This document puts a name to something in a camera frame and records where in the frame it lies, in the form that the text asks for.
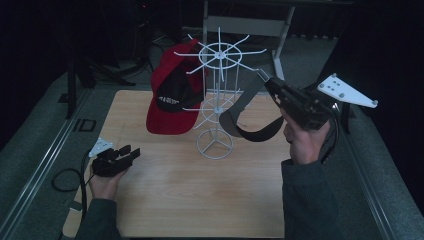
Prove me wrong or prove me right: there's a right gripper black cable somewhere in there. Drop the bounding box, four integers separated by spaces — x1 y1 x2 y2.
319 101 341 164

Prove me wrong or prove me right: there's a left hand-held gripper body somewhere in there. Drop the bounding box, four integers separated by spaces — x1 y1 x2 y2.
88 137 131 178

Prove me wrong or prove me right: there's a black floor cable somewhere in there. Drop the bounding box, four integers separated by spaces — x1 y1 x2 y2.
146 41 164 83

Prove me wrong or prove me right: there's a white metal desk frame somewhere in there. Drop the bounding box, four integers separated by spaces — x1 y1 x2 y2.
198 0 354 84

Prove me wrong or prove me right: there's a grey sun visor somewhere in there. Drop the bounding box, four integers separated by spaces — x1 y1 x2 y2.
218 74 285 143

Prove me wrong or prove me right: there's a white wire hat rack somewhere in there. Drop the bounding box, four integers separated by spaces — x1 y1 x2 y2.
173 27 268 160

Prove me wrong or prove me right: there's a person's left hand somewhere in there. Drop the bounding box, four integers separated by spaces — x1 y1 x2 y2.
89 168 129 201

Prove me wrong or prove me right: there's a black rectangular frame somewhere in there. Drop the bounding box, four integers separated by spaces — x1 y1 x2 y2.
73 118 97 132

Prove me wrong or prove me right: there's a person's right hand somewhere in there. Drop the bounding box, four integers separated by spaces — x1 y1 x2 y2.
282 109 330 166

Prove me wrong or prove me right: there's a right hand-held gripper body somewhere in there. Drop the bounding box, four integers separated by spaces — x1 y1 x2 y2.
273 73 379 132

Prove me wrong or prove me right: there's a red baseball cap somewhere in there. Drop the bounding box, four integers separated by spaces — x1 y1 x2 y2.
145 38 208 135

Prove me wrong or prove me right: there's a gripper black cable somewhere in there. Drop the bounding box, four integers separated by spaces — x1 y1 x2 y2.
51 149 93 218
319 101 341 164

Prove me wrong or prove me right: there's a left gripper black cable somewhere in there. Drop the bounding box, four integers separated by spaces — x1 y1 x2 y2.
51 149 93 218

